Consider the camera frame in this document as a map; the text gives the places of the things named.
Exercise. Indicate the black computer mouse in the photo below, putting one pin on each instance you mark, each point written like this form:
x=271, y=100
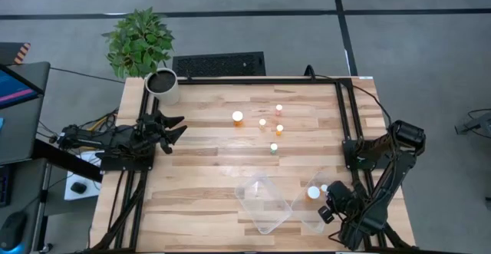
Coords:
x=12, y=231
x=78, y=187

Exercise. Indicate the small orange bottle white cap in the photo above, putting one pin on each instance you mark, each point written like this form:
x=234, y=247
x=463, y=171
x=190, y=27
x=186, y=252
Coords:
x=279, y=129

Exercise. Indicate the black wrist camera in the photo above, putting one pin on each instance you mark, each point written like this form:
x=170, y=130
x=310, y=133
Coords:
x=326, y=215

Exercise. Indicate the computer monitor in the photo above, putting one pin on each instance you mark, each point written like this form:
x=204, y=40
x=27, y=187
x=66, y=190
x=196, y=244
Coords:
x=27, y=131

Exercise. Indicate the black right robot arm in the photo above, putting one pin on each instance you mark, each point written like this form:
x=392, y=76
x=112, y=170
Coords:
x=395, y=162

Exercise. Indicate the white plant pot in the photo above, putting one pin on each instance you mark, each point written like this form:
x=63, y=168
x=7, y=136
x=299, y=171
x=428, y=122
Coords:
x=163, y=87

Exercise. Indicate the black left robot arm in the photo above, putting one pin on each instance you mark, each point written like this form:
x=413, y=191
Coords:
x=103, y=139

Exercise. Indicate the large orange bottle white cap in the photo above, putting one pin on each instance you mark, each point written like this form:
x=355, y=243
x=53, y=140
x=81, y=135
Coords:
x=313, y=193
x=238, y=117

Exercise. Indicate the green leafy plant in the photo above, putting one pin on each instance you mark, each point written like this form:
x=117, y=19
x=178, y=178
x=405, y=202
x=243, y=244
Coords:
x=138, y=43

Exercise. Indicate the small pink bottle white cap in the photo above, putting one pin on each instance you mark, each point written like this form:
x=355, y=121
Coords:
x=279, y=109

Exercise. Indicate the small green bottle white cap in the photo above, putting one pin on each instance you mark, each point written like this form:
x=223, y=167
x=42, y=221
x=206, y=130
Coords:
x=273, y=147

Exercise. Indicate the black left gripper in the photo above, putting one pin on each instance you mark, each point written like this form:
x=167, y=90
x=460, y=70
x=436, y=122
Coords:
x=151, y=129

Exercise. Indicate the grey desk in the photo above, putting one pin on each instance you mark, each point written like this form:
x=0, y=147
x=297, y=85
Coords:
x=27, y=200

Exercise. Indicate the open laptop blue screen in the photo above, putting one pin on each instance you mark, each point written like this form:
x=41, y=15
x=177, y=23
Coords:
x=15, y=89

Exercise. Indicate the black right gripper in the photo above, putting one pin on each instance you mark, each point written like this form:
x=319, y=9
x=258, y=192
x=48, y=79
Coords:
x=339, y=198

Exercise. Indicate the white paper sheet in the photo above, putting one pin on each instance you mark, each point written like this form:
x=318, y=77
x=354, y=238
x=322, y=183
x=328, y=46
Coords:
x=88, y=169

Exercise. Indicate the small yellow bottle white cap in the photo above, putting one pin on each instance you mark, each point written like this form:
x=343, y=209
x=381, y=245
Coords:
x=262, y=123

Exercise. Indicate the clear plastic bin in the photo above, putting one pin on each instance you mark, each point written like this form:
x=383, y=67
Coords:
x=264, y=208
x=307, y=215

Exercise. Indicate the black ramp hazard stripes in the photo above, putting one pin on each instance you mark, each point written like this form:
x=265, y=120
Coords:
x=15, y=52

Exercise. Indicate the black floor vent grille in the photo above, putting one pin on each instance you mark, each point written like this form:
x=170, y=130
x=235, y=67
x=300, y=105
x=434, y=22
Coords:
x=218, y=64

